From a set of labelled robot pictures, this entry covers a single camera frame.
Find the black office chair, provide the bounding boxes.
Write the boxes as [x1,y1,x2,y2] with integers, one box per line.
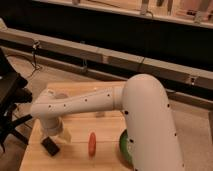
[0,48,32,150]

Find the black eraser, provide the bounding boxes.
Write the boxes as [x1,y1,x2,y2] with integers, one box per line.
[41,137,60,156]

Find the green plate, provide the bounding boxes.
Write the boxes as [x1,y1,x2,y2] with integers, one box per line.
[119,130,132,165]

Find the black cable on floor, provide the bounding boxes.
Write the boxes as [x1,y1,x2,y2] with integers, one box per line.
[31,39,43,79]

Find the orange carrot toy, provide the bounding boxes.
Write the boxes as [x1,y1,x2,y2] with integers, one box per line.
[88,132,96,157]

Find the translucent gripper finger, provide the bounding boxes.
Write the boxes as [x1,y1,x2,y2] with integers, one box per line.
[58,129,71,143]

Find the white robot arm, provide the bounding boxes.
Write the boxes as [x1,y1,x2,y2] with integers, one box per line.
[30,74,185,171]

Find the white paper cup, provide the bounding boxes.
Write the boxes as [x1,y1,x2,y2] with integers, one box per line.
[55,93,68,99]

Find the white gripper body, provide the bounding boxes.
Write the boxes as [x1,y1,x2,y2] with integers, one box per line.
[40,118,63,136]

